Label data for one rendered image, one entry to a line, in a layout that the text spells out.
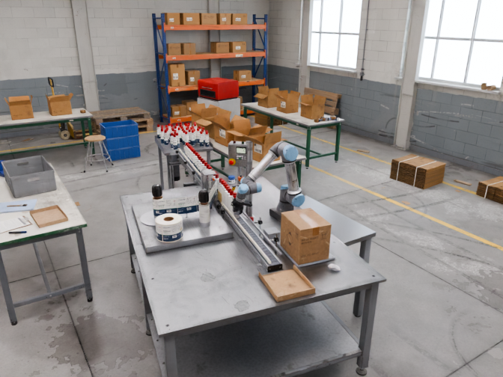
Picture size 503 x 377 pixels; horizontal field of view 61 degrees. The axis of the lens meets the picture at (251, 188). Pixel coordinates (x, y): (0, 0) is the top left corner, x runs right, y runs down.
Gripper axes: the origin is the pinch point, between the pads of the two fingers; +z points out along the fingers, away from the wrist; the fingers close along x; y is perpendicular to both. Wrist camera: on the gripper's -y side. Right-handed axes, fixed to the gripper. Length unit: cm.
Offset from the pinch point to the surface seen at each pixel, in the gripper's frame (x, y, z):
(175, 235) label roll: 16, 56, -8
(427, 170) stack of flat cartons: -116, -363, 140
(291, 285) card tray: 86, -2, -38
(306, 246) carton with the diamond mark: 63, -22, -42
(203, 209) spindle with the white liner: -2.7, 30.3, -10.4
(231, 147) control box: -41, -1, -35
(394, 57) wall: -400, -476, 140
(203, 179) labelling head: -50, 15, 12
